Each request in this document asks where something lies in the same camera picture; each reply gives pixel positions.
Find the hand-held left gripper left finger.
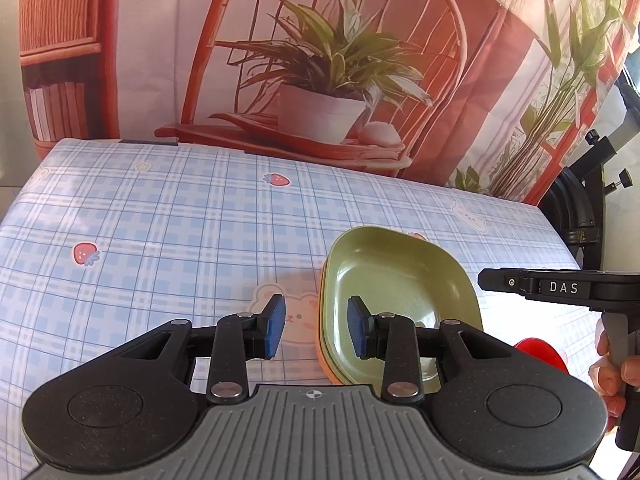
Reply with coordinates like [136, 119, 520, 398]
[116, 294, 288, 405]

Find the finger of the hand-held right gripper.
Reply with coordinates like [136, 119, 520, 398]
[477, 269, 538, 297]

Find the person's right hand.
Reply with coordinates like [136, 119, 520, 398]
[589, 317, 629, 433]

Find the printed room backdrop cloth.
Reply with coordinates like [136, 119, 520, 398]
[17, 0, 640, 207]

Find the orange square plate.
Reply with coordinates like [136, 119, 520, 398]
[314, 260, 353, 387]

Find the black exercise bike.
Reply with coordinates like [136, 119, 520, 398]
[540, 72, 640, 272]

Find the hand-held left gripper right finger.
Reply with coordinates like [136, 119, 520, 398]
[346, 295, 522, 405]

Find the green square plate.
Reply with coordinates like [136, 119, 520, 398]
[320, 226, 484, 387]

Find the blue plaid tablecloth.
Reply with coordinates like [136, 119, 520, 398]
[0, 137, 603, 466]

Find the red bowl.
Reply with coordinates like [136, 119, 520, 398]
[512, 337, 569, 377]

